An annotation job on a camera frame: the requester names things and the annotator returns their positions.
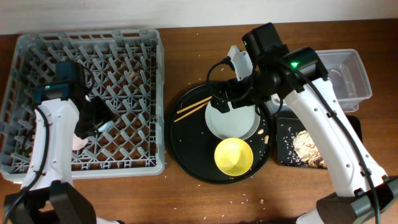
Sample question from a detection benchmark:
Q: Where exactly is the pink plastic cup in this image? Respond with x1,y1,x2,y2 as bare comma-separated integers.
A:
72,134,88,151

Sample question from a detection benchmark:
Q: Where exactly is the black rectangular food-waste tray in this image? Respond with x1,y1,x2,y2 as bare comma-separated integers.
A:
275,110,363,170

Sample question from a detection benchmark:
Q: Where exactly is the lower wooden chopstick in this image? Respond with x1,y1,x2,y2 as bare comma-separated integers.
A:
174,102,208,123

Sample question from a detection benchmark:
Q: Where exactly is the pile of food scraps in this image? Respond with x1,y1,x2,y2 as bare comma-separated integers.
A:
293,131,327,169

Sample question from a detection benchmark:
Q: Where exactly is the grey round plate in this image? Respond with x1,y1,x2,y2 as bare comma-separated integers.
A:
205,103,261,140

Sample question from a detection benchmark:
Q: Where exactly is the upper wooden chopstick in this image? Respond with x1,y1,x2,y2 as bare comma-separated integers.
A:
177,96,212,114

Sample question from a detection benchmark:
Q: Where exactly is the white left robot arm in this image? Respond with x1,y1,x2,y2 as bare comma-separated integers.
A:
3,61,114,223

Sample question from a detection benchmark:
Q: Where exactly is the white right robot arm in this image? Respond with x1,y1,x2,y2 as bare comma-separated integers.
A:
207,23,397,223

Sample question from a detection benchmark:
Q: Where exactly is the clear plastic waste bin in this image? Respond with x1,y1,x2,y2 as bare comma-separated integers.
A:
317,49,373,113

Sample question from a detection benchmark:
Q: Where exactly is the wooden chopstick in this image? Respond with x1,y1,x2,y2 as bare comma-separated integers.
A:
174,102,208,123
177,96,212,114

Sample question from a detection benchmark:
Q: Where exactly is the yellow plastic bowl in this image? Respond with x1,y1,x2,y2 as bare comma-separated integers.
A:
214,138,254,177

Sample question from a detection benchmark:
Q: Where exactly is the round black tray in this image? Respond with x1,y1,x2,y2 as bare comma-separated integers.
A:
165,84,276,185

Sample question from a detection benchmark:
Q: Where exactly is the grey plastic dishwasher rack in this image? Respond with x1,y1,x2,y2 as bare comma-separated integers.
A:
1,29,165,184

